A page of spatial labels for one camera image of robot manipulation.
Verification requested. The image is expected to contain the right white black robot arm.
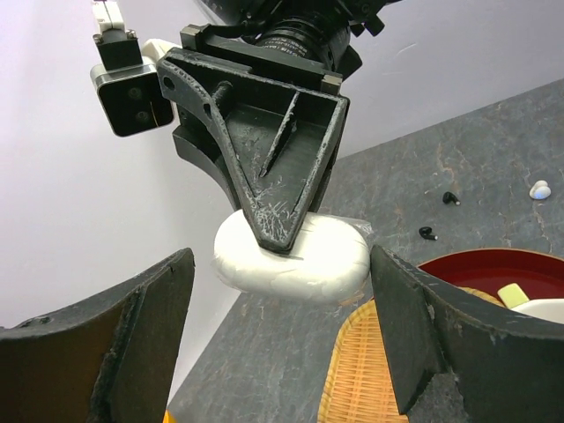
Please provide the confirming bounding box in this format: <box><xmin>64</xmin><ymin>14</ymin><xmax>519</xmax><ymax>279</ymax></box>
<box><xmin>157</xmin><ymin>1</ymin><xmax>384</xmax><ymax>255</ymax></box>

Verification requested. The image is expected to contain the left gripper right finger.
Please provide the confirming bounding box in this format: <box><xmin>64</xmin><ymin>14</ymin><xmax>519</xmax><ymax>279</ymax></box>
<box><xmin>370</xmin><ymin>245</ymin><xmax>563</xmax><ymax>422</ymax></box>

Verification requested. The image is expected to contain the white earbud charging case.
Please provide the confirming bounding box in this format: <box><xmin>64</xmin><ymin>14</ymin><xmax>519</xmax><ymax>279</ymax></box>
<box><xmin>212</xmin><ymin>211</ymin><xmax>373</xmax><ymax>305</ymax></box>

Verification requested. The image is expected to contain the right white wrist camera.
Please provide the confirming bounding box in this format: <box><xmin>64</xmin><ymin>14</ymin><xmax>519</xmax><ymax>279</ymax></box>
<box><xmin>90</xmin><ymin>1</ymin><xmax>176</xmax><ymax>137</ymax></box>

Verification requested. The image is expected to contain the orange bowl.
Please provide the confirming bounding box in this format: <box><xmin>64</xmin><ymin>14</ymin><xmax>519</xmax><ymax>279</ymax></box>
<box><xmin>163</xmin><ymin>411</ymin><xmax>174</xmax><ymax>423</ymax></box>

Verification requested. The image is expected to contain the woven bamboo tray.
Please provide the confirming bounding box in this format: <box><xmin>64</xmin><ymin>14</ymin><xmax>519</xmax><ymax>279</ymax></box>
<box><xmin>317</xmin><ymin>285</ymin><xmax>503</xmax><ymax>423</ymax></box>

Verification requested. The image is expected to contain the black earbud far right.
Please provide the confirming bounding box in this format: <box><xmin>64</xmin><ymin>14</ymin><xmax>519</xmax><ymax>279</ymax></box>
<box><xmin>442</xmin><ymin>191</ymin><xmax>461</xmax><ymax>206</ymax></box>

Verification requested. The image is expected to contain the black earbud near plate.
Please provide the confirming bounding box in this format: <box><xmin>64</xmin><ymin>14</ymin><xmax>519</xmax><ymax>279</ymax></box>
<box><xmin>419</xmin><ymin>226</ymin><xmax>438</xmax><ymax>241</ymax></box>

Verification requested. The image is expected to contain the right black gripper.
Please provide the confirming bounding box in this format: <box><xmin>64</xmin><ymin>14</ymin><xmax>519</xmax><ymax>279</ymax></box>
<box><xmin>157</xmin><ymin>22</ymin><xmax>362</xmax><ymax>254</ymax></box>

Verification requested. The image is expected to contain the red round plate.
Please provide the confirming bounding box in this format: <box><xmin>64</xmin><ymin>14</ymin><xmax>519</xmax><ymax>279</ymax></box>
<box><xmin>419</xmin><ymin>249</ymin><xmax>563</xmax><ymax>300</ymax></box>

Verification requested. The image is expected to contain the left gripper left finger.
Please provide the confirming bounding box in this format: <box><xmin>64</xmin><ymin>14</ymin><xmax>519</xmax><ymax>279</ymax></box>
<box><xmin>1</xmin><ymin>249</ymin><xmax>195</xmax><ymax>422</ymax></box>

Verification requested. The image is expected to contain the cream mug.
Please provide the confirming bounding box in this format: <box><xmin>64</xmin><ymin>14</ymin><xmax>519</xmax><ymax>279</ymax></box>
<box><xmin>497</xmin><ymin>283</ymin><xmax>564</xmax><ymax>324</ymax></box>

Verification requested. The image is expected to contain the white earbud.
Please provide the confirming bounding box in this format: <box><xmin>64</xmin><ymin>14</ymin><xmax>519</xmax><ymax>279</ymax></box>
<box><xmin>529</xmin><ymin>180</ymin><xmax>552</xmax><ymax>201</ymax></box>

